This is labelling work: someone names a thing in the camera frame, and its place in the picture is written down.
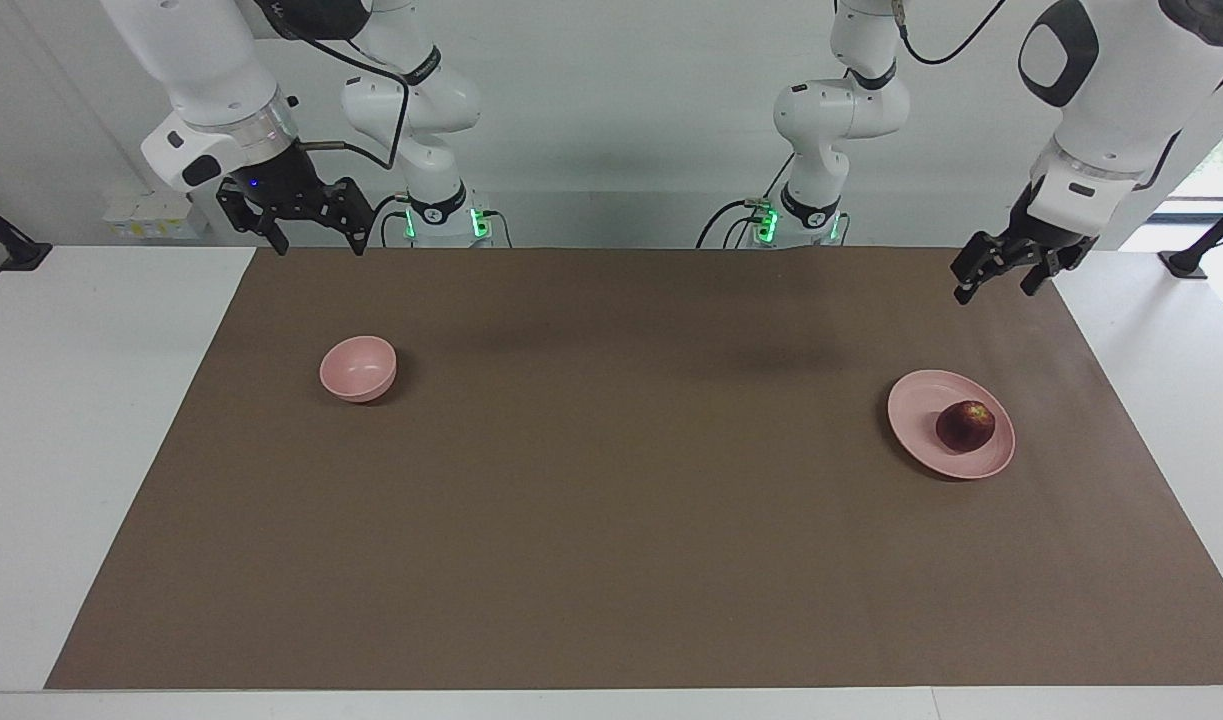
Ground black clamp stand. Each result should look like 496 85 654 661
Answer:
0 192 53 273
1158 194 1223 280

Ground pink bowl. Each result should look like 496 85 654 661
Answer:
319 335 399 404

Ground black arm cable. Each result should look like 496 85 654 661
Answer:
256 0 412 171
896 0 1223 191

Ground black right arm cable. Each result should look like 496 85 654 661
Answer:
256 0 412 171

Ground dark red apple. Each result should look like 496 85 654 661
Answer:
935 400 997 452

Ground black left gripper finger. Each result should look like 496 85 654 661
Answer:
951 232 1014 304
1019 238 1097 296

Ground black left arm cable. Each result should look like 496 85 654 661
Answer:
896 0 1223 191

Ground brown table mat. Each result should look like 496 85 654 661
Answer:
44 247 1223 691

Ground pink plate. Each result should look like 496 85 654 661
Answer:
887 369 1017 481

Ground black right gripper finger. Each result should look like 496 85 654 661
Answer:
216 182 292 256
321 178 377 256

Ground black right base cable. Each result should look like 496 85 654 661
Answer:
360 193 413 249

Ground white wall socket boxes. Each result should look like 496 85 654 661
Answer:
102 190 211 240

